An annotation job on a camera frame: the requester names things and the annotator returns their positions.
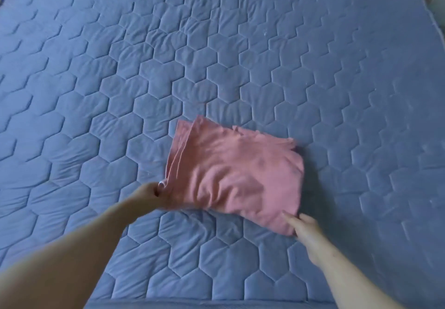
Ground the person's right forearm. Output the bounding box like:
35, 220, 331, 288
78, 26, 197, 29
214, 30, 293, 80
316, 248, 406, 309

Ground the person's left forearm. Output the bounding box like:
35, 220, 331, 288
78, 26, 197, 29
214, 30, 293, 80
0, 200, 143, 309

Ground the blue quilted mattress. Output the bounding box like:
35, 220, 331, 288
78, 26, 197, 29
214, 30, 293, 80
0, 0, 445, 309

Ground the person's left hand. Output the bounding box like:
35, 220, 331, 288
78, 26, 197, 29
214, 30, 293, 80
125, 180, 172, 219

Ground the person's right hand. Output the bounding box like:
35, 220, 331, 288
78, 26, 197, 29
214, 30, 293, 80
281, 211, 338, 268

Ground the pink pajama shirt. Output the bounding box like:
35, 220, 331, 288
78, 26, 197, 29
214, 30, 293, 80
157, 115, 306, 237

